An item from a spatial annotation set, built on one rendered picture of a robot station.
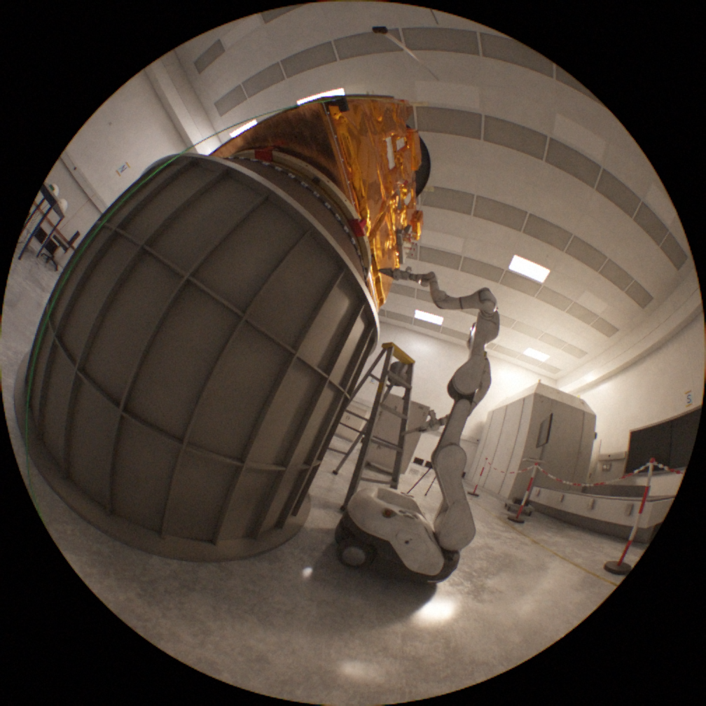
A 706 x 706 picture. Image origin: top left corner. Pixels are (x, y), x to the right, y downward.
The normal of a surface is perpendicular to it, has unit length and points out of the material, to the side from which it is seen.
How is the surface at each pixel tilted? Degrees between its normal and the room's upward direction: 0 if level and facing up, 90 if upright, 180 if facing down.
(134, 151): 90
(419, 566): 90
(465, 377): 89
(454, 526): 90
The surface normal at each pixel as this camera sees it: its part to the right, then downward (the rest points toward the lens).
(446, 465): -0.25, -0.40
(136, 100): 0.90, 0.29
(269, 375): 0.77, 0.13
